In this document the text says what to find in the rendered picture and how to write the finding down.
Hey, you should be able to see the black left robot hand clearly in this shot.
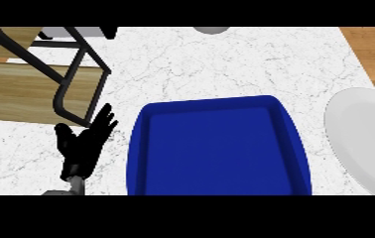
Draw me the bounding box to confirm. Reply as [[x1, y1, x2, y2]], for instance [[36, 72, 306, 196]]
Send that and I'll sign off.
[[54, 102, 120, 180]]

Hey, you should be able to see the blue tray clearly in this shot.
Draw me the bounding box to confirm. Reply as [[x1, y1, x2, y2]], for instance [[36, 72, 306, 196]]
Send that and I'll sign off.
[[126, 94, 314, 196]]

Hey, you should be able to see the white plate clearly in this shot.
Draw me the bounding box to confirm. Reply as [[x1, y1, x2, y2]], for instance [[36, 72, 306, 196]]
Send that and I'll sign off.
[[324, 86, 375, 195]]

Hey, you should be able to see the wooden shelf board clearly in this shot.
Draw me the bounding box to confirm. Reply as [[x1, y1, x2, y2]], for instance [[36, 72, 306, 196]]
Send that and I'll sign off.
[[0, 27, 110, 128]]

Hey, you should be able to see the grey round object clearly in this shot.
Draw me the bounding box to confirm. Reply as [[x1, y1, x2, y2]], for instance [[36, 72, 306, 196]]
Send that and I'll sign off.
[[193, 27, 232, 36]]

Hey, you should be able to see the brown wooden board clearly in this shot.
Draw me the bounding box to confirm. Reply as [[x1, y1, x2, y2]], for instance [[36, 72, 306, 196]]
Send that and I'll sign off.
[[339, 27, 375, 86]]

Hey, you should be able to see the black metal frame shelf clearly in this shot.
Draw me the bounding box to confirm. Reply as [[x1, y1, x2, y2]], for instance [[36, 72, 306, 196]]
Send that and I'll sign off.
[[0, 27, 113, 129]]

